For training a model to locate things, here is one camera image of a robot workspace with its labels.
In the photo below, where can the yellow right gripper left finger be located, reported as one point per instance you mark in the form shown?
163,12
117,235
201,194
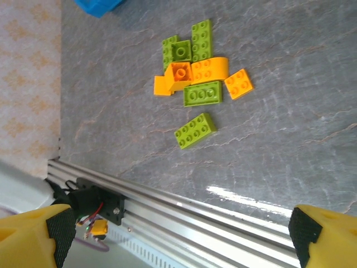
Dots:
25,240

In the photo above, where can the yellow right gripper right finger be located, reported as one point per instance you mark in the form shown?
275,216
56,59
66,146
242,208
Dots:
332,243

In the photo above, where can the green lego brick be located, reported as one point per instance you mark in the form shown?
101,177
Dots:
166,51
181,50
201,40
202,94
195,131

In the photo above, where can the orange lego brick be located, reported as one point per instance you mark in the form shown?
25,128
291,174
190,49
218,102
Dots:
161,86
212,69
181,73
239,84

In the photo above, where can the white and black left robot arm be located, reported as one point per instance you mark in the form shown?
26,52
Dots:
81,198

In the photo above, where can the left connector board with plug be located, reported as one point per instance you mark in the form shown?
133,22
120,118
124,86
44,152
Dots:
99,227

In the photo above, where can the blue two-compartment plastic bin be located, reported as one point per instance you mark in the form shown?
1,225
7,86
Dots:
94,7

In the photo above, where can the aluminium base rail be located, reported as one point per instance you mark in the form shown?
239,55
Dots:
195,212

